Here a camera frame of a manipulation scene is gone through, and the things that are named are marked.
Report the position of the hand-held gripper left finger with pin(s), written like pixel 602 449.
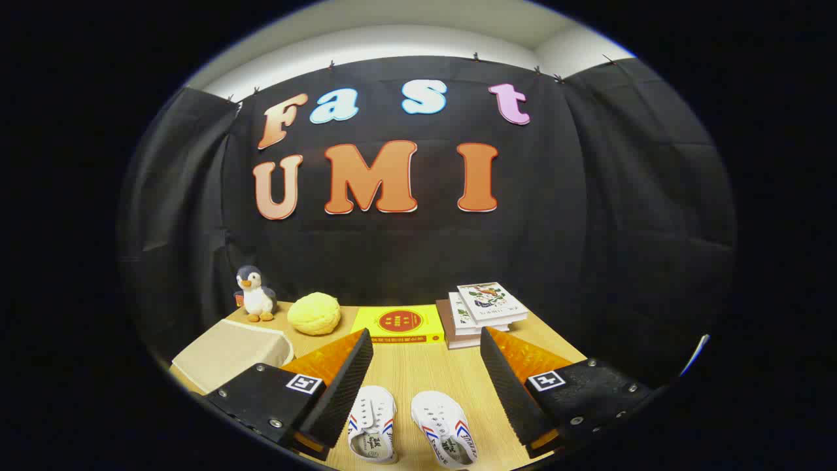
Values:
pixel 343 386

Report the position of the yellow round plush ball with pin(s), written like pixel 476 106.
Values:
pixel 314 314

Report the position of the penguin plush toy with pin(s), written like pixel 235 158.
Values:
pixel 256 297

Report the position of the black backdrop cloth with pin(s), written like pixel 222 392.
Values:
pixel 392 255

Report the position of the white canvas shoe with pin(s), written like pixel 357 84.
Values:
pixel 373 409
pixel 441 418

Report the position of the white paperback book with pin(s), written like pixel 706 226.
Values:
pixel 461 320

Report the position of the beige storage box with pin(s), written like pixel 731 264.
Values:
pixel 229 350

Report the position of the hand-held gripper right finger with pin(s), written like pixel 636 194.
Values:
pixel 507 386

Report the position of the yellow book with red circle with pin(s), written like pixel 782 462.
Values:
pixel 399 322

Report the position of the white illustrated book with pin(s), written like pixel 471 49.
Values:
pixel 490 299

